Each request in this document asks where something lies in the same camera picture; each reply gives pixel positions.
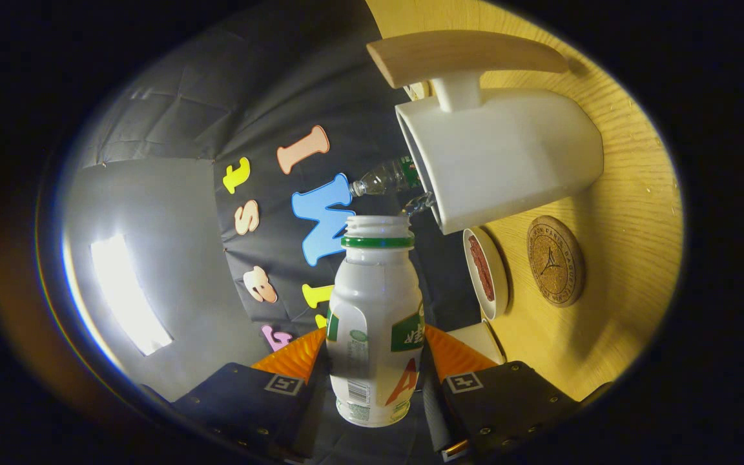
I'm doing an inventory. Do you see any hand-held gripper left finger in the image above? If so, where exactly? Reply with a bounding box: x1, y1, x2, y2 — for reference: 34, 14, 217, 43
172, 326, 329, 462

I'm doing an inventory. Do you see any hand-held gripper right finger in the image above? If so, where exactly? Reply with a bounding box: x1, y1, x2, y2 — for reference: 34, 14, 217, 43
420, 324, 583, 462

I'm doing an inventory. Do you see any white juice bottle green label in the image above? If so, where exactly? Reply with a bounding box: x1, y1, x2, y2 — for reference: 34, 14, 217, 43
325, 215, 426, 428

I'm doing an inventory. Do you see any round cork coaster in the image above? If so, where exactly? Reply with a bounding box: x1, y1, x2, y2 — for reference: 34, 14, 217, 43
527, 216, 586, 308

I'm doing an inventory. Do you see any white cup with wooden handle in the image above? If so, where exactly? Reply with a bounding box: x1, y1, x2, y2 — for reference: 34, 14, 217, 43
366, 30, 605, 235

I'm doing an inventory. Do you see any clear plastic water bottle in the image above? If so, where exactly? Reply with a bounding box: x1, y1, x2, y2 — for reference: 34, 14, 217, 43
349, 155, 437, 217

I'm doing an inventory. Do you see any cream toaster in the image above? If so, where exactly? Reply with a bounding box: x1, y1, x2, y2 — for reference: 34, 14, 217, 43
446, 321, 507, 366

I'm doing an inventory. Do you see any plate with red food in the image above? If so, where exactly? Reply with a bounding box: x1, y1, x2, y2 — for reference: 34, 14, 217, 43
462, 227, 510, 322

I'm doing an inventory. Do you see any ceiling light panel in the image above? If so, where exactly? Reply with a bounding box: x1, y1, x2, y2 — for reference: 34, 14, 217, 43
90, 234, 174, 357

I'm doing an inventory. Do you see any wooden table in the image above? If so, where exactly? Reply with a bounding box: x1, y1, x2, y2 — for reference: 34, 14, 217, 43
366, 0, 684, 404

